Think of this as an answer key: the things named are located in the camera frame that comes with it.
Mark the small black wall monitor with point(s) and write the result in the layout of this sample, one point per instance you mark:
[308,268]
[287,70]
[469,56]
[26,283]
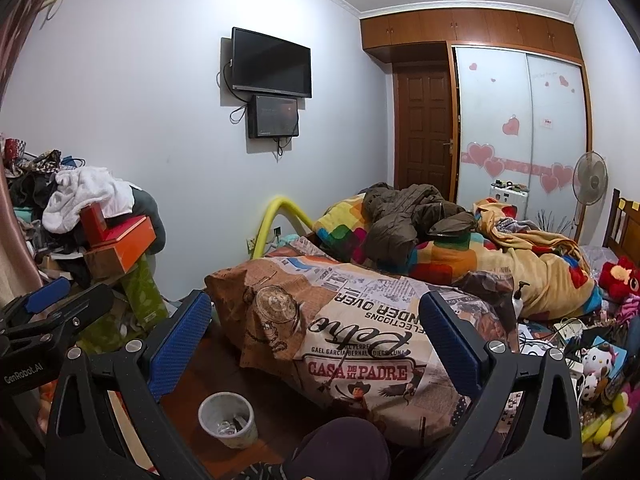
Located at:
[272,116]

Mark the white trash bin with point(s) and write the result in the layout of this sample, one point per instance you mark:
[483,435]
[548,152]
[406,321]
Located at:
[240,437]

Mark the printed blanket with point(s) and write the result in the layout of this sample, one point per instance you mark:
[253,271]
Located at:
[340,310]

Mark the pink brown curtain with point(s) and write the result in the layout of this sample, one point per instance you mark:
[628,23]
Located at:
[20,255]

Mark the teal cloth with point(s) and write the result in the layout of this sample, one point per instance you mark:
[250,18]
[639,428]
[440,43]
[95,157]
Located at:
[289,241]

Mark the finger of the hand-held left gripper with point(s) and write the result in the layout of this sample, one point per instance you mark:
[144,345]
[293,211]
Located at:
[85,307]
[47,292]

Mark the sliding wardrobe with hearts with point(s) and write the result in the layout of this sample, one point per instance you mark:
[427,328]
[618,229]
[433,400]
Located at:
[511,125]

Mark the pile of dark clothes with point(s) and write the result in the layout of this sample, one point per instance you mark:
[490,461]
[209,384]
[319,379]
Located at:
[30,190]

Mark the red box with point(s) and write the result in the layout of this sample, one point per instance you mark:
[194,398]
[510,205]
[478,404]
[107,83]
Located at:
[92,225]

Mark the brown padded jacket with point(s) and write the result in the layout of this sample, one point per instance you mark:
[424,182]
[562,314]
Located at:
[400,215]

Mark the brown wooden door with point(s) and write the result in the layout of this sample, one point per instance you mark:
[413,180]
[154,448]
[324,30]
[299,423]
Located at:
[422,125]

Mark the orange box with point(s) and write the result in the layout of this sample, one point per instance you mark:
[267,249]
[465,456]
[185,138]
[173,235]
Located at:
[132,250]

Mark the white cat plush toy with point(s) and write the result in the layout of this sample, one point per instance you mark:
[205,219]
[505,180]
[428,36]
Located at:
[597,360]

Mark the white standing fan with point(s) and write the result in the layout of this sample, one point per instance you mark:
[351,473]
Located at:
[590,175]

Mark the yellow sticky note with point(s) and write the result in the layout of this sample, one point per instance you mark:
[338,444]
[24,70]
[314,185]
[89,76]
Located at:
[629,204]

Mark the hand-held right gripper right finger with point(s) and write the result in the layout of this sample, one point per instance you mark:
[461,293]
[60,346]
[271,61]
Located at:
[450,340]

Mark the spotted white plush toy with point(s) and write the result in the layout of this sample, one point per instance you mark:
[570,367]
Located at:
[590,387]

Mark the brown wooden headboard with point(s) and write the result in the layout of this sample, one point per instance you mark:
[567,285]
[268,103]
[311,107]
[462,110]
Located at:
[617,230]

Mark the yellow foam tube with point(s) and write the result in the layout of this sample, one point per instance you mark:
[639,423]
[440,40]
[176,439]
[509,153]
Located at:
[272,207]

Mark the frosted wardrobe sliding door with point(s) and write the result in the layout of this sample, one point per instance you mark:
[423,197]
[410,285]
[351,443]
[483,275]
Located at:
[490,110]
[560,110]

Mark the white cloth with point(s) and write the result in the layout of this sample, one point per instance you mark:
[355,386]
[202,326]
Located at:
[85,185]

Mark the yellow plush toy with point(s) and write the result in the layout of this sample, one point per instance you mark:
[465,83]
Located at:
[605,425]

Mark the small white cabinet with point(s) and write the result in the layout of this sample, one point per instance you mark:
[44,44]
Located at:
[507,197]

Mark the black wall television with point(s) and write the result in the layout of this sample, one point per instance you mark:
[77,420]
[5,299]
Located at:
[270,62]

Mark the brown overhead cabinet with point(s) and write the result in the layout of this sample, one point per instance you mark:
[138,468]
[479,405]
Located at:
[475,25]

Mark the person's striped clothing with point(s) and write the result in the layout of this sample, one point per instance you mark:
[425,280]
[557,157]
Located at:
[270,472]

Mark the dark grey cushion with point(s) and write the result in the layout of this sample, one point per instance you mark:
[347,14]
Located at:
[150,215]

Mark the person's leg dark trousers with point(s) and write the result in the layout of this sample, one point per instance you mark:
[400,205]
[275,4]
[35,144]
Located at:
[340,455]

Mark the green leaf print cloth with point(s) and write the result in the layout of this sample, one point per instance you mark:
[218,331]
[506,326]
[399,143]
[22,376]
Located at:
[145,295]

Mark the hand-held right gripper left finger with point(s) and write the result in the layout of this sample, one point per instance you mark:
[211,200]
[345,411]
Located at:
[182,340]

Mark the pink plush toy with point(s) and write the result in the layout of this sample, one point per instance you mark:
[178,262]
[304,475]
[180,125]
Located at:
[627,310]

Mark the red plush toy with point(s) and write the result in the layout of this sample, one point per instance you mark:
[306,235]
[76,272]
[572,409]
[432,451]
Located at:
[617,275]

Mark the dark plastic bag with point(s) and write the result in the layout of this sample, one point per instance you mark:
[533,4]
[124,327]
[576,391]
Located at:
[487,285]

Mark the colourful patchwork quilt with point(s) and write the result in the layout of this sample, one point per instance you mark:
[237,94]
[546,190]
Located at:
[340,230]

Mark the yellow beige blanket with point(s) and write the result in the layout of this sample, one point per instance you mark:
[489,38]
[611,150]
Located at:
[545,280]

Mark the white pump bottle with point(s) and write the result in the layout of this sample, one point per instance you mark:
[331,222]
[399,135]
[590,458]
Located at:
[520,305]

